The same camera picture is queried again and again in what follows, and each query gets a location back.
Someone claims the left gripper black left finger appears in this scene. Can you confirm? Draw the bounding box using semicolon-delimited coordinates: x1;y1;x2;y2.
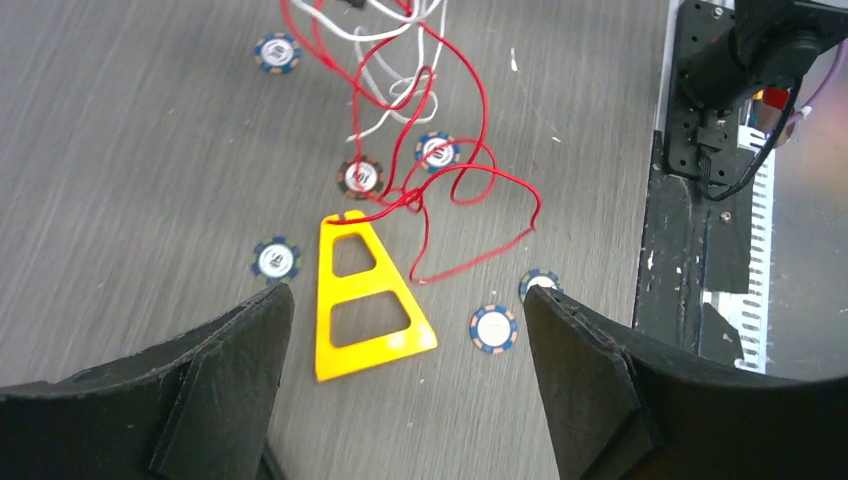
1;284;294;479

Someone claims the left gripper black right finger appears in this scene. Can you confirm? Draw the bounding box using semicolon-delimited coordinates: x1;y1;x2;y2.
524;287;847;479

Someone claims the red wire bundle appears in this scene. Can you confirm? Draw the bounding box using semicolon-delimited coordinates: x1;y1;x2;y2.
279;0;543;286

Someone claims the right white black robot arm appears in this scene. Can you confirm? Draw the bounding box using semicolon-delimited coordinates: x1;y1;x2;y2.
664;1;847;201

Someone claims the dark chip lower left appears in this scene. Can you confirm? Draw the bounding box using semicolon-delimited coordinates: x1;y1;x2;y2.
469;304;518;355

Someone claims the dark chip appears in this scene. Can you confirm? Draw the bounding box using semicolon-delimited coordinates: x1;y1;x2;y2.
469;304;518;355
414;131;461;174
253;33;303;74
250;236;302;285

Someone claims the dark chip lowest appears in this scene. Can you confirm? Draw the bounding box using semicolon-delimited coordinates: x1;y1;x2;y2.
518;268;563;302

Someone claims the dark chip upper left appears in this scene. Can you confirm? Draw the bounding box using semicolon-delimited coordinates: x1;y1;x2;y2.
250;236;302;285

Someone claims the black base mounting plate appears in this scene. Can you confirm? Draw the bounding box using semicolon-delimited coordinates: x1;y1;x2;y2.
632;131;747;368

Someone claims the dark chip middle right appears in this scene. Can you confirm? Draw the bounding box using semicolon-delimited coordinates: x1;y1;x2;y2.
414;131;461;174

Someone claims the dark chip upper right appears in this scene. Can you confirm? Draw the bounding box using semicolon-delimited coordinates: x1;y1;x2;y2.
253;33;303;74

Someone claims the yellow triangular plastic frame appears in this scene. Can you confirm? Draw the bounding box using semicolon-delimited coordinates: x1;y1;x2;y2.
314;210;438;382

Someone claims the slotted aluminium rail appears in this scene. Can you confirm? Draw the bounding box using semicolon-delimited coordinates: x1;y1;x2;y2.
701;152;776;374

